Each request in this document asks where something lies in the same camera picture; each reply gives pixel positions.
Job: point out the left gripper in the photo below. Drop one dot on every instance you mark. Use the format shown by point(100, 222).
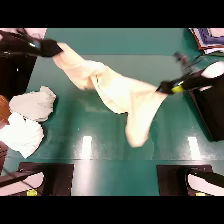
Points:
point(50, 47)

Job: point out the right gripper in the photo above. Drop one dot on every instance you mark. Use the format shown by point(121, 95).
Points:
point(165, 87)

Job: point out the cream shirt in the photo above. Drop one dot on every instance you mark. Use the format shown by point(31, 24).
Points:
point(120, 90)

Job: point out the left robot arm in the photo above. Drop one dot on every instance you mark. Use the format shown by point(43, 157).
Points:
point(16, 46)

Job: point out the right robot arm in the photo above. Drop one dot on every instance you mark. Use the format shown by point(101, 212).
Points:
point(200, 80)

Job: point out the heap of clothes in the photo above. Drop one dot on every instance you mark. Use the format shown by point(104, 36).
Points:
point(210, 38)

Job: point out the brown garment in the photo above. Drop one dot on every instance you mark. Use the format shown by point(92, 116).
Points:
point(4, 108)

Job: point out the white garment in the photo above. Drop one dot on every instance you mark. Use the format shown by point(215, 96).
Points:
point(21, 135)

